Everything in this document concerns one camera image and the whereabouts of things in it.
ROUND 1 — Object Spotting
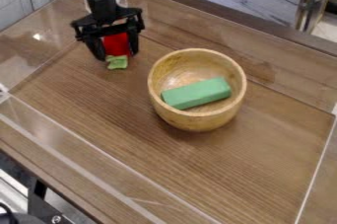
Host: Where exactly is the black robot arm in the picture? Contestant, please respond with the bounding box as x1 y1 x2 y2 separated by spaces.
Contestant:
69 0 145 61

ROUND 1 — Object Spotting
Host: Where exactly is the black cable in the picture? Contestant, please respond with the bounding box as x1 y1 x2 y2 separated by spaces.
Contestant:
0 202 18 224

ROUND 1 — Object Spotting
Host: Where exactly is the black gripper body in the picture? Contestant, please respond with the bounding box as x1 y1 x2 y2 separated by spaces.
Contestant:
69 7 145 41

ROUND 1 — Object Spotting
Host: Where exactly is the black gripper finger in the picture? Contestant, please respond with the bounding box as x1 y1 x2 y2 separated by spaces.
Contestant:
126 19 138 55
85 36 105 61

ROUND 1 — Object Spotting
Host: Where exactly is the clear acrylic tray wall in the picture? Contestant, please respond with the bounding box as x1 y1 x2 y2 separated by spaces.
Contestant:
0 85 221 224

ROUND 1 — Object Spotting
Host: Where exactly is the wooden bowl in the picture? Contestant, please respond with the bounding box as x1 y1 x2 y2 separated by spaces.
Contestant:
148 48 248 131

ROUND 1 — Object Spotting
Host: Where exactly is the red plush fruit green leaf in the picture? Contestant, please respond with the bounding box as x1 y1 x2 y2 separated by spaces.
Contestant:
102 33 130 70

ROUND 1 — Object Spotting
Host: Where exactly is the green rectangular block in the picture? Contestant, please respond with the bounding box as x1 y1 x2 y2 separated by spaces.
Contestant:
161 77 232 110

